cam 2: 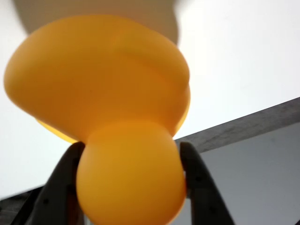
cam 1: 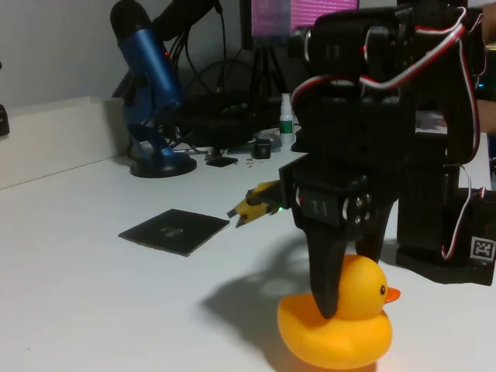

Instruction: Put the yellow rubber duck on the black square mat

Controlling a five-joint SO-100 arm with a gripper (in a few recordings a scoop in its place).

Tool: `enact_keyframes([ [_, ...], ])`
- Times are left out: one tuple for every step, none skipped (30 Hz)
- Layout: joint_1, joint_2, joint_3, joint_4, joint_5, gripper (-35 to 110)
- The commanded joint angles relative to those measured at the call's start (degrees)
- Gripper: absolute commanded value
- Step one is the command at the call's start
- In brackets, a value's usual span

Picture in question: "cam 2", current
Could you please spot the yellow rubber duck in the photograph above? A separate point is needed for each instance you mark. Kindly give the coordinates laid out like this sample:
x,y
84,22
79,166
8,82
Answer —
x,y
105,93

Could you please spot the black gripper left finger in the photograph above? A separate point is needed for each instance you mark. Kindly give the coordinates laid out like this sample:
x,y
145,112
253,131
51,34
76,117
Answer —
x,y
58,194

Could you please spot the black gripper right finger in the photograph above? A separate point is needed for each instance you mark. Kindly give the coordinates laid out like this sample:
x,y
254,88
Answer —
x,y
204,194

